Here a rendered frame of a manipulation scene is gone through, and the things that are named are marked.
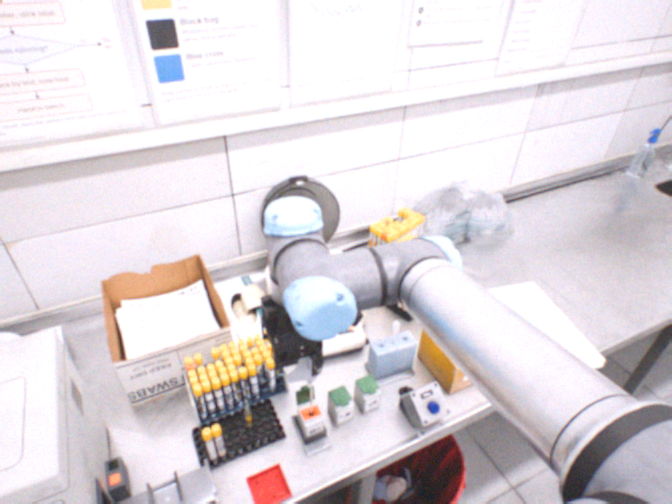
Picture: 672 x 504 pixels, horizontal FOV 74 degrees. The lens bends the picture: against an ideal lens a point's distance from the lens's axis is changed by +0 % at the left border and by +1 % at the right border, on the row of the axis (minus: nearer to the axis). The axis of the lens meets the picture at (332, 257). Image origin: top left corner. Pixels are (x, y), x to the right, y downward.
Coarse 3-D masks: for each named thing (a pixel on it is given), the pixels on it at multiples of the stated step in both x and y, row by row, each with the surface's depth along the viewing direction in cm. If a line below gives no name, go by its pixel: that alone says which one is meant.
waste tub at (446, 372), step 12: (420, 336) 106; (420, 348) 108; (432, 348) 102; (432, 360) 104; (444, 360) 99; (432, 372) 105; (444, 372) 100; (456, 372) 96; (444, 384) 102; (456, 384) 100; (468, 384) 102
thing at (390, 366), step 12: (396, 336) 102; (408, 336) 102; (372, 348) 99; (384, 348) 99; (396, 348) 99; (408, 348) 100; (372, 360) 101; (384, 360) 100; (396, 360) 101; (408, 360) 103; (372, 372) 103; (384, 372) 102; (396, 372) 104; (408, 372) 105; (384, 384) 103
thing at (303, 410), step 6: (300, 408) 89; (306, 408) 89; (318, 408) 89; (300, 414) 88; (306, 414) 88; (318, 414) 88; (300, 420) 90; (306, 420) 87; (312, 420) 88; (318, 420) 88; (306, 426) 87; (312, 426) 88; (318, 426) 88; (306, 432) 88; (312, 432) 89
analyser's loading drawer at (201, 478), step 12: (204, 468) 83; (168, 480) 80; (180, 480) 81; (192, 480) 81; (204, 480) 81; (144, 492) 79; (156, 492) 80; (168, 492) 80; (180, 492) 77; (192, 492) 80; (204, 492) 80; (216, 492) 78
